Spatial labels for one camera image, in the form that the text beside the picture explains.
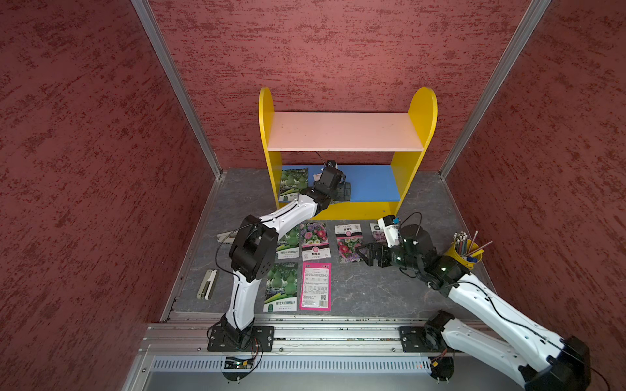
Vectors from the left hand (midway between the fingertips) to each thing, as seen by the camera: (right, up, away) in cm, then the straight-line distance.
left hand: (337, 190), depth 94 cm
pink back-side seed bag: (-8, -36, -11) cm, 38 cm away
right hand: (+7, -20, -18) cm, 28 cm away
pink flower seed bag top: (+5, -19, +3) cm, 20 cm away
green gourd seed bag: (-19, -22, +1) cm, 29 cm away
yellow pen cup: (+46, -22, -9) cm, 51 cm away
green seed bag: (-20, -35, -9) cm, 42 cm away
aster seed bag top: (-9, -21, +2) cm, 23 cm away
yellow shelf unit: (+21, +19, +20) cm, 35 cm away
